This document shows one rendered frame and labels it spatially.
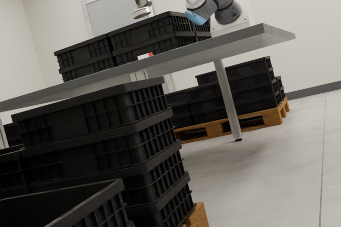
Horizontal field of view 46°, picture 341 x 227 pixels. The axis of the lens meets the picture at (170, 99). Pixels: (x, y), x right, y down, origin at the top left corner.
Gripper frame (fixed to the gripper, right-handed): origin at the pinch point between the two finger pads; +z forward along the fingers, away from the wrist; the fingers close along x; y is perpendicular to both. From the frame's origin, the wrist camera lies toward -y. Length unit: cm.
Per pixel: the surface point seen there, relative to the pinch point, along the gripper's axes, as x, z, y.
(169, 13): -10.5, 7.8, 19.6
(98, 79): -50, 33, -6
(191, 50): -47, 32, 40
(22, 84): 249, -18, -345
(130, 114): -110, 49, 42
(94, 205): -137, 64, 44
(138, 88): -103, 43, 43
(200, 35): 25.4, 19.4, 20.2
